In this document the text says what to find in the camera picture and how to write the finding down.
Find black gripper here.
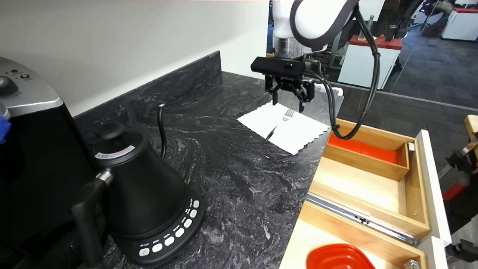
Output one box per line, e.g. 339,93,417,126
251,57,315,112

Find silver fork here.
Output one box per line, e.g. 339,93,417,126
266,109,294,140

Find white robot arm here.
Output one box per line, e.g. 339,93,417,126
251,0,359,111

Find orange cloth in drawer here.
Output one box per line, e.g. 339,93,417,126
329,136,402,164

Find right open wooden drawer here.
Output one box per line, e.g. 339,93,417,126
309,126,451,245

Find open wooden drawer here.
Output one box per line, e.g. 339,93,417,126
279,202,448,269
309,126,451,245

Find left open wooden drawer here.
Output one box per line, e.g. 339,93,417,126
279,202,448,269

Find white paper napkin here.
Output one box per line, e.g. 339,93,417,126
238,102,329,154

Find red collapsible bowl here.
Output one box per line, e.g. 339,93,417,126
306,244,375,269

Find black gooseneck kettle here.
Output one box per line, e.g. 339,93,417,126
72,123,205,267

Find black clamp tools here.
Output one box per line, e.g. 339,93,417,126
442,114,478,260

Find black coffee maker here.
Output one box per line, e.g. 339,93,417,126
0,58,94,251

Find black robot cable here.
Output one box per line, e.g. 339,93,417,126
308,4,382,142

